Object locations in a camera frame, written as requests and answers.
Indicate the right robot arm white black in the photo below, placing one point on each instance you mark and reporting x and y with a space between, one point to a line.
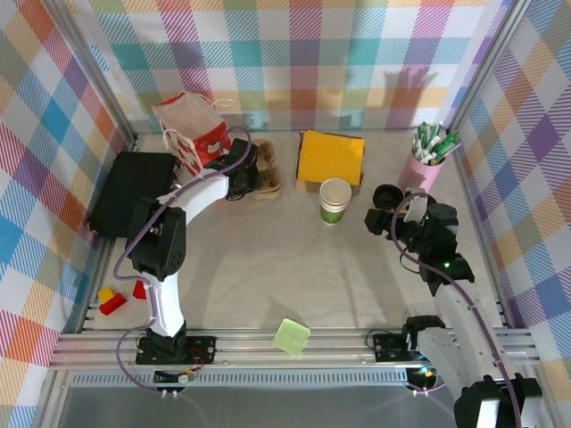
459 312

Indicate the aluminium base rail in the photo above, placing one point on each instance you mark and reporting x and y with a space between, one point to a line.
339 345

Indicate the red white paper gift bag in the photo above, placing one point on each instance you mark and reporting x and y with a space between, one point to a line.
187 116

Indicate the stacked paper cups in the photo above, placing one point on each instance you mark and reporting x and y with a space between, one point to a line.
334 189

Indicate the brown cardboard napkin box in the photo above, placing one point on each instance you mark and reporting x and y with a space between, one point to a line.
308 186

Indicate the pink cylindrical holder cup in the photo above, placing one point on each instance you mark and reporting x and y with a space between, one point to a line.
417 176

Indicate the colourful plaid backdrop panel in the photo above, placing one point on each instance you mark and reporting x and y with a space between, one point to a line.
285 53
535 178
31 156

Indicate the small circuit board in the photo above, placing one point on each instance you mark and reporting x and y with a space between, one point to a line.
424 373
183 378

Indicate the aluminium frame post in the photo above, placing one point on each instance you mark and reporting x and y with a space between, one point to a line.
96 84
486 62

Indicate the black plastic cup lid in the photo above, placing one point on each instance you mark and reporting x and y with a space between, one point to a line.
387 196

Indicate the yellow toy block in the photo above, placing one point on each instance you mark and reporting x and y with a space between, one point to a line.
106 294

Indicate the green white paper cup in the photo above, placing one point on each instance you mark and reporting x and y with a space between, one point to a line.
332 218

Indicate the green sticky note pad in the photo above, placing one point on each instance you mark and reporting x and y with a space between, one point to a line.
292 336

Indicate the red rectangular toy block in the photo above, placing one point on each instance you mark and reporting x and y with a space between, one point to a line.
113 305

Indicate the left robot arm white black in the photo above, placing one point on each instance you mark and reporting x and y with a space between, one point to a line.
167 303

